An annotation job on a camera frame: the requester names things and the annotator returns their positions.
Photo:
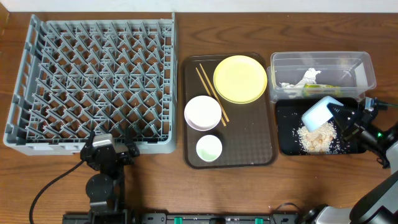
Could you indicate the grey dishwasher rack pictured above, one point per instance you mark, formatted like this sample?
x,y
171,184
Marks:
x,y
115,77

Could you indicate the wooden chopstick right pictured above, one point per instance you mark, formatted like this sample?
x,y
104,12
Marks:
x,y
214,93

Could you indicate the white paper napkin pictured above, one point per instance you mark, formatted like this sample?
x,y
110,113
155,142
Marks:
x,y
308,78

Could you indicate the wooden chopstick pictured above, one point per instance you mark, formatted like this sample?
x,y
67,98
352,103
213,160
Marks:
x,y
208,92
214,93

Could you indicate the brown serving tray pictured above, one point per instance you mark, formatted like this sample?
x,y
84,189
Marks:
x,y
248,139

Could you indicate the yellow orange snack wrapper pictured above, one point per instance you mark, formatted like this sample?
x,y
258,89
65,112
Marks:
x,y
312,90

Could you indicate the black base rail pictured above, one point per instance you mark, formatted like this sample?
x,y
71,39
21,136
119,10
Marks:
x,y
161,218

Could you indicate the yellow round plate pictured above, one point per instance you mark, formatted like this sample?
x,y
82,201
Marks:
x,y
240,79

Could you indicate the black waste tray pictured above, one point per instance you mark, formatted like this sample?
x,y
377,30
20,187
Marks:
x,y
289,116

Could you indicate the rice food scraps pile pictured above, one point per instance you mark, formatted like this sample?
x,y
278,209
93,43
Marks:
x,y
324,140

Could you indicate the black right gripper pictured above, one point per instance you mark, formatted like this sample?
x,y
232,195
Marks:
x,y
362,122

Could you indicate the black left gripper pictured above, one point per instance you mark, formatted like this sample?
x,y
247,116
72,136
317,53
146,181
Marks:
x,y
127,160

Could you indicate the pink white bowl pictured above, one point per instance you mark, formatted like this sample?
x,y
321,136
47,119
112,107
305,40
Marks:
x,y
202,113

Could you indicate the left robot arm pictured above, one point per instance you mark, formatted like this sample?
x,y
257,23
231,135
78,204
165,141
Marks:
x,y
106,189

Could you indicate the small white cup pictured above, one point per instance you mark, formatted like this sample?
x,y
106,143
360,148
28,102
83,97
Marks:
x,y
209,148

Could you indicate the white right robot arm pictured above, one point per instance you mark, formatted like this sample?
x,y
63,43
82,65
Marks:
x,y
379,205

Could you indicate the wooden chopstick left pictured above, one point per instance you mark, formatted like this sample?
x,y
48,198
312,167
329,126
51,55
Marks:
x,y
208,92

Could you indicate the clear plastic waste bin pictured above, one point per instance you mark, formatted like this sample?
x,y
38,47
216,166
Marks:
x,y
352,71

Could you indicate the light blue bowl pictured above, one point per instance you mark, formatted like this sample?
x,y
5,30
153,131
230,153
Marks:
x,y
319,114

